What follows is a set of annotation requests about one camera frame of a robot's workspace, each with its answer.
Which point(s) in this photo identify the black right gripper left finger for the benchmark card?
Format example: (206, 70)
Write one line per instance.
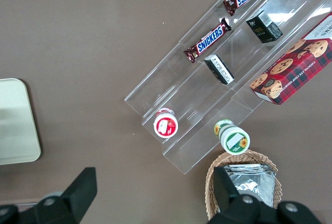
(77, 195)

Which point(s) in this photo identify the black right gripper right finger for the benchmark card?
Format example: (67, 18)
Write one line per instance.
(228, 203)

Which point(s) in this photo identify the light wicker basket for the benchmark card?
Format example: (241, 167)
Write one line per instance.
(259, 156)

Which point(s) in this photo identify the beige plastic tray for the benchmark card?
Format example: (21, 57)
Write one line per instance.
(15, 120)

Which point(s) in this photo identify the stack of foil containers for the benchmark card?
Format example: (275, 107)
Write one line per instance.
(256, 182)

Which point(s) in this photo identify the green lid yoghurt cup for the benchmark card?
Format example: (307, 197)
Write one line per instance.
(234, 139)

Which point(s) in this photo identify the red lid yoghurt cup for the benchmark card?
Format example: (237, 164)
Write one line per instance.
(165, 126)

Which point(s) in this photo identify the clear acrylic stepped shelf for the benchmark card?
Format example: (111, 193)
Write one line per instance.
(197, 99)

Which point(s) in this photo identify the small black box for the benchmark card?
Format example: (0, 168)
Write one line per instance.
(264, 28)
(220, 69)

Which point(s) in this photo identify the red tartan cookie box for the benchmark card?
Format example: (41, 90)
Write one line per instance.
(298, 63)

